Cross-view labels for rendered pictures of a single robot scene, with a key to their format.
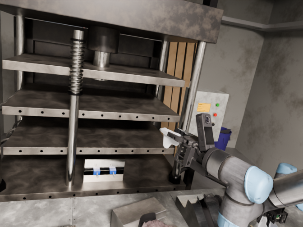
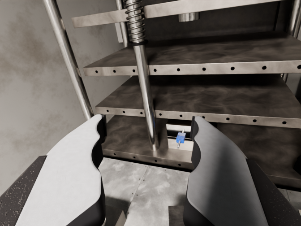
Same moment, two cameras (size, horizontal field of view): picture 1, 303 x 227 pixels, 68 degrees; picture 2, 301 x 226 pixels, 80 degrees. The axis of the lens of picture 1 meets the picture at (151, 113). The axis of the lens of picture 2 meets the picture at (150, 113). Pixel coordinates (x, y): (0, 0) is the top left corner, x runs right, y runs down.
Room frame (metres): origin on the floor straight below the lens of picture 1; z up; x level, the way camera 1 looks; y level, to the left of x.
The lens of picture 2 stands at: (0.67, -0.15, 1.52)
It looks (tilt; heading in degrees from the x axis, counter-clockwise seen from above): 29 degrees down; 44
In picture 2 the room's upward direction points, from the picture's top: 9 degrees counter-clockwise
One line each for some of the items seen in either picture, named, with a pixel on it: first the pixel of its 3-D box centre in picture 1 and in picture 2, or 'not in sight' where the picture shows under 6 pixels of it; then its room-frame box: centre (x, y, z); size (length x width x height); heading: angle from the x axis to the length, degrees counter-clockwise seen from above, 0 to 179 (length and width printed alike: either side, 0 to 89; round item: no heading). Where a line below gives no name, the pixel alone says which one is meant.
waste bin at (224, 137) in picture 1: (218, 140); not in sight; (4.02, -1.32, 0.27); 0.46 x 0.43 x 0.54; 103
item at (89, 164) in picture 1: (101, 153); (196, 115); (1.61, 0.34, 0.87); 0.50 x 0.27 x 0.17; 20
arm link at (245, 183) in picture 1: (245, 179); not in sight; (0.51, -0.26, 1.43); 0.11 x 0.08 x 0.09; 39
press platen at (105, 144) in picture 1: (94, 130); (191, 88); (1.72, 0.43, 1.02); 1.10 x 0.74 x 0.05; 110
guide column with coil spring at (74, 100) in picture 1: (72, 140); (148, 102); (1.29, 0.46, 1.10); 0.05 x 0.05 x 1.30
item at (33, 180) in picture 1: (92, 162); (191, 123); (1.67, 0.42, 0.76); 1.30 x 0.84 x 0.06; 110
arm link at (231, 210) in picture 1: (238, 210); not in sight; (0.52, -0.27, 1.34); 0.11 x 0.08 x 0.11; 129
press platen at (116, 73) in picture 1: (99, 68); (190, 5); (1.73, 0.44, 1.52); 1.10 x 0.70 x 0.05; 110
